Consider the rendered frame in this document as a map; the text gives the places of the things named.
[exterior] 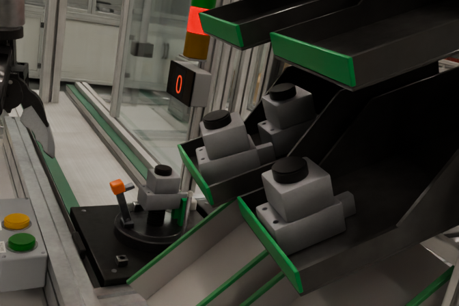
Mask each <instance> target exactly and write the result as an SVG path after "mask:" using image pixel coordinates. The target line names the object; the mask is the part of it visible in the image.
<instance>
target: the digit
mask: <svg viewBox="0 0 459 306"><path fill-rule="evenodd" d="M185 74H186V70H183V69H181V68H180V67H178V66H177V67H176V75H175V81H174V85H173V94H174V95H175V96H177V97H178V98H179V99H182V92H183V87H184V79H185Z"/></svg>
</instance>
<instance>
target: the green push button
mask: <svg viewBox="0 0 459 306"><path fill-rule="evenodd" d="M35 245H36V238H35V237H34V236H33V235H31V234H27V233H19V234H15V235H13V236H11V237H9V239H8V247H9V248H11V249H13V250H15V251H26V250H29V249H32V248H33V247H34V246H35Z"/></svg>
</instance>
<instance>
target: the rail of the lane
mask: <svg viewBox="0 0 459 306"><path fill-rule="evenodd" d="M3 123H4V126H3V145H2V150H3V155H4V159H5V163H6V166H7V169H8V174H9V177H10V182H11V185H12V190H13V193H14V197H15V198H26V197H28V198H29V199H30V200H31V204H32V206H33V211H34V213H35V216H36V219H37V222H38V225H39V228H40V232H41V235H42V238H43V241H44V245H45V247H46V251H47V253H48V262H47V270H46V285H45V286H44V287H41V288H38V289H39V292H40V297H41V300H42V304H43V306H101V305H100V303H99V300H98V297H97V296H96V293H95V291H94V288H93V286H92V283H91V281H90V279H89V277H88V274H87V271H86V269H85V267H84V265H83V262H82V260H81V259H85V252H86V249H85V246H84V244H83V242H82V240H81V237H80V236H79V233H78V232H73V233H72V235H71V234H70V231H69V229H68V226H67V224H66V222H65V219H64V217H63V214H62V213H61V210H60V208H59V205H58V203H57V200H56V198H55V196H54V193H53V191H52V188H51V186H50V184H49V182H48V179H47V177H46V174H45V172H44V170H43V167H42V165H41V162H40V159H39V158H38V155H37V153H36V150H35V148H34V146H33V144H32V141H31V139H30V136H29V133H28V132H27V129H26V127H25V126H24V125H23V124H22V123H21V121H20V117H14V119H12V117H11V116H4V121H3Z"/></svg>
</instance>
